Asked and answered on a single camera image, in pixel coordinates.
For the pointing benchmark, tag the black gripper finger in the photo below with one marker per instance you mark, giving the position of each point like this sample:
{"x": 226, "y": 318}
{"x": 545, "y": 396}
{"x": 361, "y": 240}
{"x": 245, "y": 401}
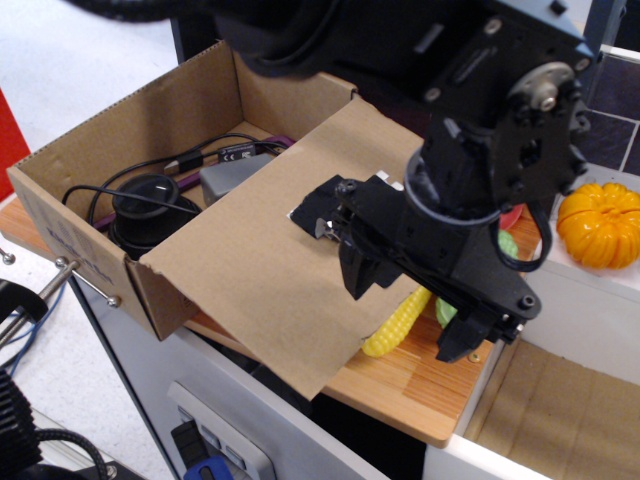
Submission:
{"x": 463, "y": 335}
{"x": 360, "y": 271}

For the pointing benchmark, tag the metal clamp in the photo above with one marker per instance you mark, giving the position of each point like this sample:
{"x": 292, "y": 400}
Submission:
{"x": 22, "y": 305}

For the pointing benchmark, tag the black ribbed heat sink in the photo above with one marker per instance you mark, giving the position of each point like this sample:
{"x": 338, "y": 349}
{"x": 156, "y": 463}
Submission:
{"x": 19, "y": 445}

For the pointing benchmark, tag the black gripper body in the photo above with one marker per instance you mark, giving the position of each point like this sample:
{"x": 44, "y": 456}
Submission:
{"x": 460, "y": 263}

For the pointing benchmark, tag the orange toy pumpkin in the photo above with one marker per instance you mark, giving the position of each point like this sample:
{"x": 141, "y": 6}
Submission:
{"x": 599, "y": 225}

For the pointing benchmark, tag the grey power strip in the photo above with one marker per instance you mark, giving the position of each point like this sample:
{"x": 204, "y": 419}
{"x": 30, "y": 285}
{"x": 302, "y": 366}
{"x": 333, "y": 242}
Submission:
{"x": 243, "y": 458}

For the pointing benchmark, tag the grey power adapter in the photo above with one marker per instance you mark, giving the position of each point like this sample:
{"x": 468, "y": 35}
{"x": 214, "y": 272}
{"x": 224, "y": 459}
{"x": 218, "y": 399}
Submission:
{"x": 218, "y": 180}

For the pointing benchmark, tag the brown cardboard box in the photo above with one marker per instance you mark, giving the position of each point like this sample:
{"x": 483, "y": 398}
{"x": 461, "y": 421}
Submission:
{"x": 243, "y": 262}

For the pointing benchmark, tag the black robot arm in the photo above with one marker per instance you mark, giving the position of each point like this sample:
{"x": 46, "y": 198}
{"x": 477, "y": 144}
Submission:
{"x": 501, "y": 81}

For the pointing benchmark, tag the red plastic plate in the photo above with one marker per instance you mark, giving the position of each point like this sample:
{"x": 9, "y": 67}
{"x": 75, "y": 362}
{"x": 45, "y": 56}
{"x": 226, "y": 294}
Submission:
{"x": 509, "y": 219}

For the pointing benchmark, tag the red panel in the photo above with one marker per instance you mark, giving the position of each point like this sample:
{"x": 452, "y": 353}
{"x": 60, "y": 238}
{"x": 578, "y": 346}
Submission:
{"x": 13, "y": 146}

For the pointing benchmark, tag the green toy bitter gourd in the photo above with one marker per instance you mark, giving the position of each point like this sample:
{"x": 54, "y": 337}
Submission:
{"x": 445, "y": 312}

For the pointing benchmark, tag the grey metal post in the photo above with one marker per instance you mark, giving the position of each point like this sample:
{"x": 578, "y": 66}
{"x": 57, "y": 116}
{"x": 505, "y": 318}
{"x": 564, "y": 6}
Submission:
{"x": 603, "y": 23}

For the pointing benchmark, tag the wooden counter board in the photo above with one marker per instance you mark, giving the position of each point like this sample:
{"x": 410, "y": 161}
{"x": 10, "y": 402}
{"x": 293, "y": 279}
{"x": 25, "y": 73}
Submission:
{"x": 407, "y": 389}

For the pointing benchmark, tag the yellow toy corn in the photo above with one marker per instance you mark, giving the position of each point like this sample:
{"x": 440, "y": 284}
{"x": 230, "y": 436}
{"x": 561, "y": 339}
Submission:
{"x": 396, "y": 328}

